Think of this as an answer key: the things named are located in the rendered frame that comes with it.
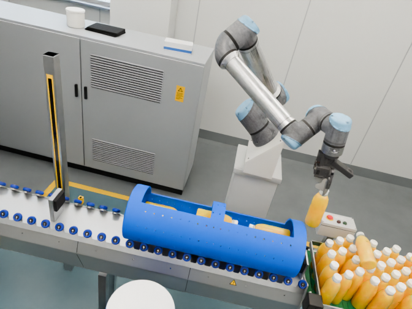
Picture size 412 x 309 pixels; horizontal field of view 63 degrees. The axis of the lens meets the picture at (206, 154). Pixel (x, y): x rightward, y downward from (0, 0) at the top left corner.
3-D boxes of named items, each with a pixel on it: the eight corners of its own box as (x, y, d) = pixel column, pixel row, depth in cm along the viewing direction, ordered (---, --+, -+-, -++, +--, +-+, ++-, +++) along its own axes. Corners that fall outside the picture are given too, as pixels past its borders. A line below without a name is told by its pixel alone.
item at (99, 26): (94, 24, 311) (94, 21, 309) (127, 32, 310) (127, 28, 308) (82, 30, 292) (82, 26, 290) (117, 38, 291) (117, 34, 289)
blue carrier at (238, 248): (137, 213, 192) (141, 173, 177) (287, 247, 189) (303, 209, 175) (119, 249, 167) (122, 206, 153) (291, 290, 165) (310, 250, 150)
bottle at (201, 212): (194, 224, 166) (231, 233, 166) (197, 213, 163) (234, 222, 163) (197, 216, 173) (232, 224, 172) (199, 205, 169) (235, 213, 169)
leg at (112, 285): (108, 306, 241) (110, 248, 206) (116, 308, 241) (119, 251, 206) (105, 314, 236) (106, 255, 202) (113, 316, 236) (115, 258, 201)
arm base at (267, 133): (253, 139, 232) (245, 128, 229) (276, 124, 226) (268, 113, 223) (255, 151, 215) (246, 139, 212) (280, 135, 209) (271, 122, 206)
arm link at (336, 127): (343, 110, 142) (358, 120, 134) (335, 137, 148) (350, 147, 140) (324, 112, 139) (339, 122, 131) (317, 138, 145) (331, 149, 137)
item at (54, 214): (60, 208, 187) (57, 187, 178) (67, 210, 187) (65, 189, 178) (50, 221, 178) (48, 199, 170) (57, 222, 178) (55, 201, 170)
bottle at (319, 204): (308, 227, 161) (320, 197, 152) (302, 217, 167) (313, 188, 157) (321, 227, 163) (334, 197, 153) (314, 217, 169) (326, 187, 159)
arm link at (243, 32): (259, 106, 225) (216, 26, 163) (279, 89, 223) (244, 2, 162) (272, 119, 216) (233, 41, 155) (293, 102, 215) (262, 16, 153)
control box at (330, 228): (314, 222, 203) (320, 209, 197) (346, 229, 202) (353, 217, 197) (316, 234, 194) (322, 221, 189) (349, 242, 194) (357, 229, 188)
